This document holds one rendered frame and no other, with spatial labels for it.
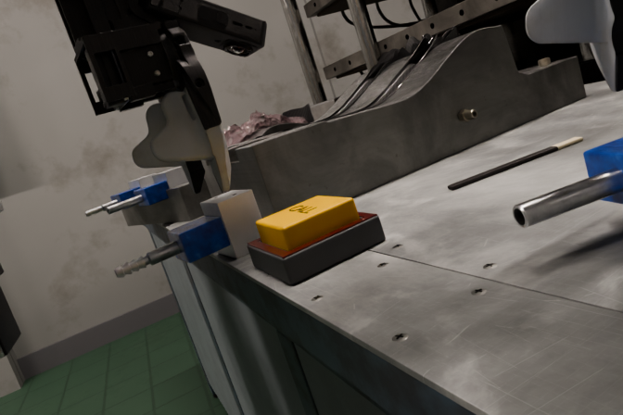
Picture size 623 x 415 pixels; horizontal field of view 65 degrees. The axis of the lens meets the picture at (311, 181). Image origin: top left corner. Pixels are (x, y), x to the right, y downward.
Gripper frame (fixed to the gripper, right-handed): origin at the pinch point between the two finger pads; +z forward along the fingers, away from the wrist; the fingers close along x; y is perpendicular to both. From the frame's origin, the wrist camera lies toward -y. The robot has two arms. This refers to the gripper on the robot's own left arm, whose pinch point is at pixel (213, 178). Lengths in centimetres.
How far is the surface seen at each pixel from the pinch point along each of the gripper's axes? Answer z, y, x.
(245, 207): 3.3, -1.1, 2.2
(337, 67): -14, -97, -108
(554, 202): 4.4, -5.5, 29.2
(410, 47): -7.4, -42.2, -14.0
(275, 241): 4.9, 1.2, 11.6
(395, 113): 0.2, -22.6, 0.7
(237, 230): 4.9, 0.3, 2.2
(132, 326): 84, -9, -252
